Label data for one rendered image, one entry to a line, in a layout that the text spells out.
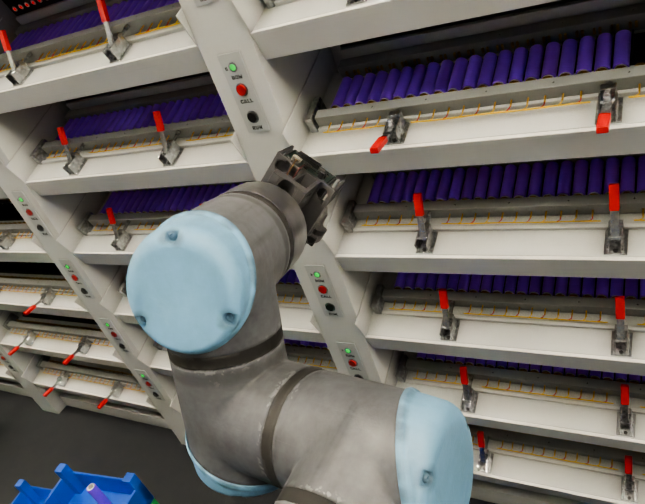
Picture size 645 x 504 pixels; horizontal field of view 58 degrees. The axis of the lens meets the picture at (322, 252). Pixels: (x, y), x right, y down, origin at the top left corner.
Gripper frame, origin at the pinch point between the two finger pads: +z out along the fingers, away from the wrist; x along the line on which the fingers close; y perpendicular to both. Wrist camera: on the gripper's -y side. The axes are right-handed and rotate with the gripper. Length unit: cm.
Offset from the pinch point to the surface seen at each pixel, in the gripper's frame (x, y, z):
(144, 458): 7, -121, 63
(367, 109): 1.1, 11.1, 15.5
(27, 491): 23, -111, 26
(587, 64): -19.3, 31.1, 10.5
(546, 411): -54, -17, 28
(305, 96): 10.7, 6.8, 19.9
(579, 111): -21.5, 26.1, 7.1
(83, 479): 10, -81, 14
